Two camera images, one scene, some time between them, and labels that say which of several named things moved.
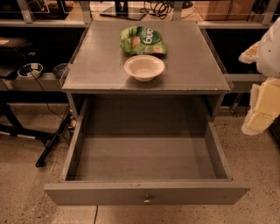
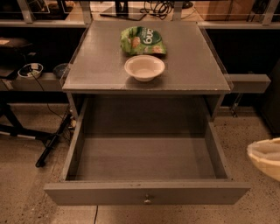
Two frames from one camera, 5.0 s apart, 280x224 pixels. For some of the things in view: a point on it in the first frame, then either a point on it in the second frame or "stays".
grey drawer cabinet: x=143 y=58 stays
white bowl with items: x=24 y=71 stays
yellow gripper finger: x=251 y=54 -> x=268 y=149
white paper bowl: x=143 y=67 stays
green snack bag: x=142 y=40 stays
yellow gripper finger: x=264 y=107 -> x=269 y=167
